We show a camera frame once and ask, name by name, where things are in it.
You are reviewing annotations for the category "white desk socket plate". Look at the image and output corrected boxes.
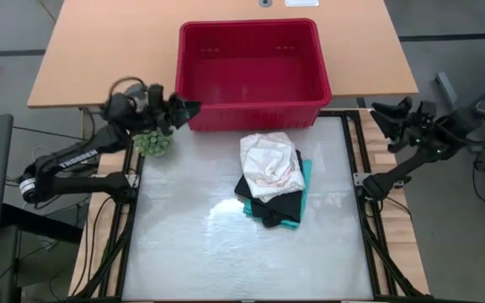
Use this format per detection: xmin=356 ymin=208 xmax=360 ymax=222
xmin=284 ymin=0 xmax=321 ymax=8

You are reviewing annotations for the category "teal garment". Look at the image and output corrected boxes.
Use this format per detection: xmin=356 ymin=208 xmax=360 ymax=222
xmin=242 ymin=158 xmax=313 ymax=231

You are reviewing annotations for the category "green potted succulent plant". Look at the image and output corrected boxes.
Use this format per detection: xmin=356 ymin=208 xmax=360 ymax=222
xmin=132 ymin=130 xmax=174 ymax=157

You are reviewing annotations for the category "orange wooden desk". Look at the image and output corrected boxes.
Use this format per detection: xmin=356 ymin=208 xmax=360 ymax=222
xmin=26 ymin=0 xmax=420 ymax=109

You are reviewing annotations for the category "red plastic laundry bin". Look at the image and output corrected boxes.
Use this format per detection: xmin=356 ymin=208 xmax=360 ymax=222
xmin=174 ymin=18 xmax=333 ymax=133

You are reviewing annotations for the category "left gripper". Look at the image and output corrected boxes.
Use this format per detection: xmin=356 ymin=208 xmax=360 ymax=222
xmin=100 ymin=82 xmax=203 ymax=136

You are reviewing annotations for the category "grey metal desk leg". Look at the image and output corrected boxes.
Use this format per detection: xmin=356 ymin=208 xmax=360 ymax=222
xmin=435 ymin=54 xmax=485 ymax=113

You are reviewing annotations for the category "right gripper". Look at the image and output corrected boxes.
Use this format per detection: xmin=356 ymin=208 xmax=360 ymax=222
xmin=370 ymin=95 xmax=452 ymax=155

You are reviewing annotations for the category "black aluminium table frame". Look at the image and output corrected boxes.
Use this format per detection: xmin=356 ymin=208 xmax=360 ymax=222
xmin=73 ymin=109 xmax=429 ymax=303

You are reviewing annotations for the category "thin plain white cloth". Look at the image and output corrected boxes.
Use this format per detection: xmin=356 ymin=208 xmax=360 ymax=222
xmin=242 ymin=142 xmax=306 ymax=204

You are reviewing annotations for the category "black jacket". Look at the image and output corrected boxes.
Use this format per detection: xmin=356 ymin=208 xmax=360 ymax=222
xmin=233 ymin=149 xmax=306 ymax=229

